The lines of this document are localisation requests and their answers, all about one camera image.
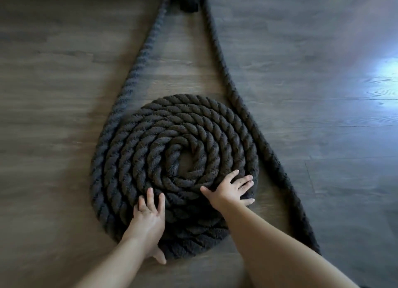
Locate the person's right hand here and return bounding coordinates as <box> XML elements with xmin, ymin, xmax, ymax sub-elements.
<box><xmin>200</xmin><ymin>169</ymin><xmax>255</xmax><ymax>214</ymax></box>

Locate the person's left forearm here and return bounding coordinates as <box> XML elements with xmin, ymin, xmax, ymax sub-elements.
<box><xmin>73</xmin><ymin>237</ymin><xmax>148</xmax><ymax>288</ymax></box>

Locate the thick black twisted rope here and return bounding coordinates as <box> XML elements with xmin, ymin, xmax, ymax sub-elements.
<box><xmin>200</xmin><ymin>0</ymin><xmax>321</xmax><ymax>256</ymax></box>
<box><xmin>89</xmin><ymin>0</ymin><xmax>260</xmax><ymax>261</ymax></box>

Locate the person's right forearm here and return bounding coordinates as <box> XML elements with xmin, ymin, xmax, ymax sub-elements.
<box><xmin>220</xmin><ymin>205</ymin><xmax>361</xmax><ymax>288</ymax></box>

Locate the person's left hand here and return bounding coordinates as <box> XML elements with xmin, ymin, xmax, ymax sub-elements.
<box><xmin>121</xmin><ymin>187</ymin><xmax>167</xmax><ymax>265</ymax></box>

